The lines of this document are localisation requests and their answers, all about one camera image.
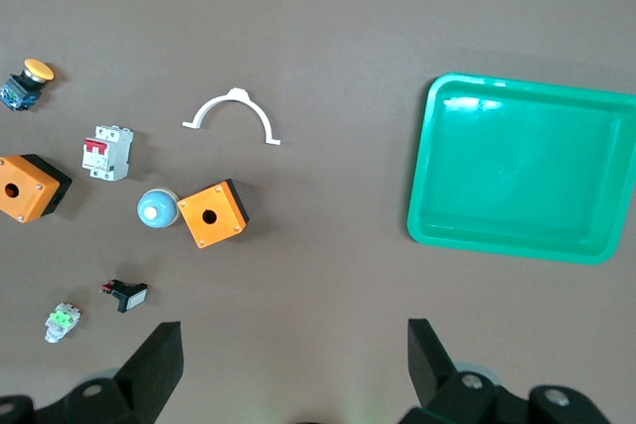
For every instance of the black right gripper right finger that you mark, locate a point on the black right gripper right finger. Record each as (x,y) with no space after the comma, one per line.
(432,379)

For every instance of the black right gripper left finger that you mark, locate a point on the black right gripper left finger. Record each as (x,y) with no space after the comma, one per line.
(149,374)

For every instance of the white circuit breaker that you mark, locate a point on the white circuit breaker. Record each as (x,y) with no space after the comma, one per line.
(111,156)

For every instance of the blue dome buzzer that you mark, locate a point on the blue dome buzzer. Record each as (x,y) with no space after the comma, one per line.
(156,208)

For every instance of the orange push button box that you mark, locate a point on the orange push button box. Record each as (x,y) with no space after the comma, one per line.
(226,203)
(35,181)

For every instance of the green plastic tray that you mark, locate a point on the green plastic tray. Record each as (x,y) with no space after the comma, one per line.
(522,171)

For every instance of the small white semicircular clamp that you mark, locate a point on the small white semicircular clamp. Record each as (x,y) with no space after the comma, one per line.
(237,95)

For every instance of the yellow mushroom push button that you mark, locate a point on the yellow mushroom push button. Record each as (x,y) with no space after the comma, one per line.
(37,69)

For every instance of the green white push button switch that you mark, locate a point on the green white push button switch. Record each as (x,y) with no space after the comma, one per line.
(62,320)

